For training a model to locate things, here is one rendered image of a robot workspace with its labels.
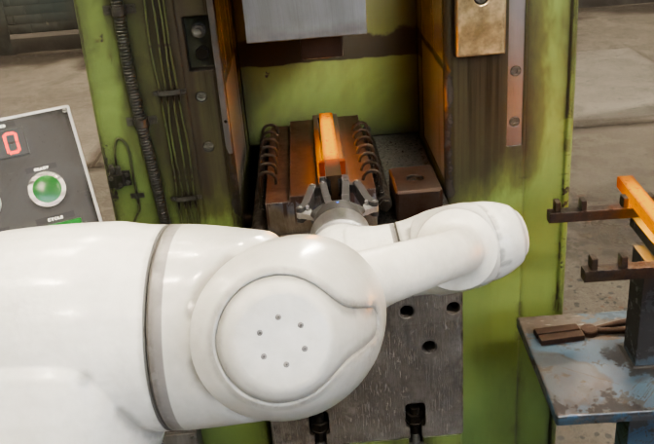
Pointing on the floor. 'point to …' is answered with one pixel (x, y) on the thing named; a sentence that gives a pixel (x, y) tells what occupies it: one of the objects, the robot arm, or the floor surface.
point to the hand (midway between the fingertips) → (333, 178)
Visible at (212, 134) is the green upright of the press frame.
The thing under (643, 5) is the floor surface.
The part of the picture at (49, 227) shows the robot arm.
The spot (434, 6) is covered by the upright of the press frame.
